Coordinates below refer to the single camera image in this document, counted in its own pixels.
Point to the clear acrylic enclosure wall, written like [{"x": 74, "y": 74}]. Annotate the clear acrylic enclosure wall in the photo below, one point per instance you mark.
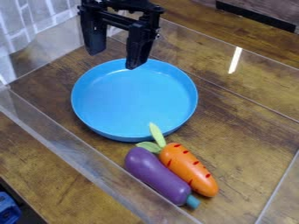
[{"x": 67, "y": 171}]

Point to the blue round plate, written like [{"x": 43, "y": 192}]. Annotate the blue round plate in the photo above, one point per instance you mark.
[{"x": 121, "y": 101}]

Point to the black bar in background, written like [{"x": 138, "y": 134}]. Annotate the black bar in background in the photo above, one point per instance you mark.
[{"x": 255, "y": 16}]

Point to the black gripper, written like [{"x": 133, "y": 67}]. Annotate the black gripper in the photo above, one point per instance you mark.
[{"x": 137, "y": 16}]

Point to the orange toy carrot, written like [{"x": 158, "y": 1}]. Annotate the orange toy carrot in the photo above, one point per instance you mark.
[{"x": 181, "y": 161}]

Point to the blue object at corner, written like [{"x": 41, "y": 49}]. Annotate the blue object at corner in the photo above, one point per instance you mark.
[{"x": 10, "y": 210}]

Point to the purple toy eggplant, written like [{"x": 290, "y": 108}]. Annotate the purple toy eggplant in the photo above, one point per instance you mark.
[{"x": 145, "y": 166}]

